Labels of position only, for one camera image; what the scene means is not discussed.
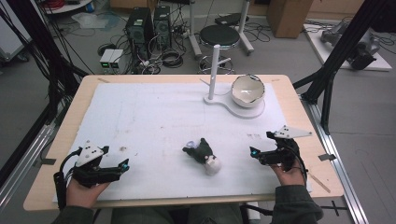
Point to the grey and black device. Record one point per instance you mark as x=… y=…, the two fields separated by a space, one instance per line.
x=362 y=54

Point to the white stand with post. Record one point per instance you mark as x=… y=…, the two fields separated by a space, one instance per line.
x=238 y=109

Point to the black tape cross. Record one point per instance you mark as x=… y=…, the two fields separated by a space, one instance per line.
x=334 y=207

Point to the clear plastic bag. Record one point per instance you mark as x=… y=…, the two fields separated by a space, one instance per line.
x=93 y=20

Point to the person's right hand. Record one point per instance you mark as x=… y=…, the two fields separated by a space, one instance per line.
x=291 y=178

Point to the flat black case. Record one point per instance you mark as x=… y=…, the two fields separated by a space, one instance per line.
x=230 y=19

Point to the person's legs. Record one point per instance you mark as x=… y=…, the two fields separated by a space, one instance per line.
x=155 y=216

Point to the person's left hand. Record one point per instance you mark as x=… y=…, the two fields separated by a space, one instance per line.
x=82 y=194

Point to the thin wooden stick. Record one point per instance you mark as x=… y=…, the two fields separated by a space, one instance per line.
x=319 y=182

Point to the white eggshell-shaped bowl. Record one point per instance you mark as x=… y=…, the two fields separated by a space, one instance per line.
x=247 y=90

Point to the black metal frame strut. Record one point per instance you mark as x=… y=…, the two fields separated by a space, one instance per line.
x=339 y=53

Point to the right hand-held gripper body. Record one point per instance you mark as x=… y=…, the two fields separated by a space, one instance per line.
x=285 y=154

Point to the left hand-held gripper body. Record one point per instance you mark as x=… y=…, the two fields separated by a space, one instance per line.
x=90 y=174

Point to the white floor board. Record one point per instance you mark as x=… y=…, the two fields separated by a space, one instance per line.
x=381 y=63

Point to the black round stool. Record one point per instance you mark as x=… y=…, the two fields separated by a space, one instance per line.
x=219 y=35

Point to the white power supply box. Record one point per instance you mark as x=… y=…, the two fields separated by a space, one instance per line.
x=117 y=60
x=105 y=59

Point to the brown cardboard box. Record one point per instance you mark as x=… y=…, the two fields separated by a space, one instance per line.
x=288 y=17

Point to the small black computer tower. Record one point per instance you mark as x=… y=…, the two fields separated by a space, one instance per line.
x=162 y=26

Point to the black tape piece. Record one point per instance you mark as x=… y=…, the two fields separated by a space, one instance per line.
x=327 y=157
x=48 y=161

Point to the large black computer tower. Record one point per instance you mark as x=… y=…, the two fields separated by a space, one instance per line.
x=138 y=31

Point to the white foam mat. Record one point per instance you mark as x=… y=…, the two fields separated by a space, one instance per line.
x=155 y=124

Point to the white metal stand leg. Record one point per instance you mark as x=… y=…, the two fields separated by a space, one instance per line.
x=245 y=34
x=194 y=37

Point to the black and white plush toy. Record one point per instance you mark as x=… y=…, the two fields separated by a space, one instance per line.
x=204 y=154

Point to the aluminium rail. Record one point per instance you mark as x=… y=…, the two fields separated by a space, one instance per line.
x=21 y=165
x=339 y=168

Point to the round white table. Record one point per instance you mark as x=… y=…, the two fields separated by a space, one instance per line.
x=71 y=6

